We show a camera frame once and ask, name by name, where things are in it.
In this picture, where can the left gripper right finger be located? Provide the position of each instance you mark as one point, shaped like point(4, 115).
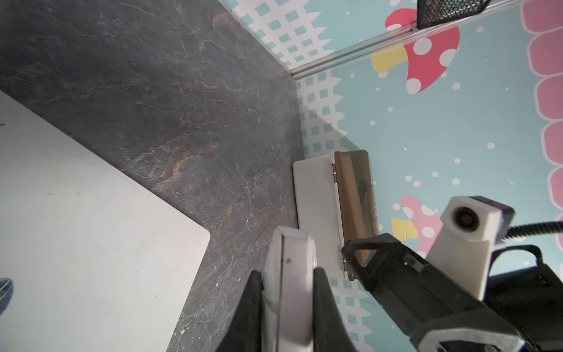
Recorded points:
point(329, 332)

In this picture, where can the brown lidded storage box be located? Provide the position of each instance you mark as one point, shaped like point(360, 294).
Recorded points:
point(335, 204)

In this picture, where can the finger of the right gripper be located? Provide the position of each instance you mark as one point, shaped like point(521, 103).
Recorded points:
point(417, 296)

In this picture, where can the silver laptop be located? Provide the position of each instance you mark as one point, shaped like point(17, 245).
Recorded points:
point(97, 262)

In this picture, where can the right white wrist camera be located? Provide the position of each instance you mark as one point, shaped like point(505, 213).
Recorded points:
point(473, 229)

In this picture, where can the black wire mesh basket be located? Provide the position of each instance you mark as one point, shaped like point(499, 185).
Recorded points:
point(432, 13)

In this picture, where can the white wireless mouse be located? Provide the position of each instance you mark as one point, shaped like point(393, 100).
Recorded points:
point(287, 291)

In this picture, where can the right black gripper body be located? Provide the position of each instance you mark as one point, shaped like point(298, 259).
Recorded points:
point(521, 311)

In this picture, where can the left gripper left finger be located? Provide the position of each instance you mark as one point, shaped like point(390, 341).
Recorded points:
point(245, 330)

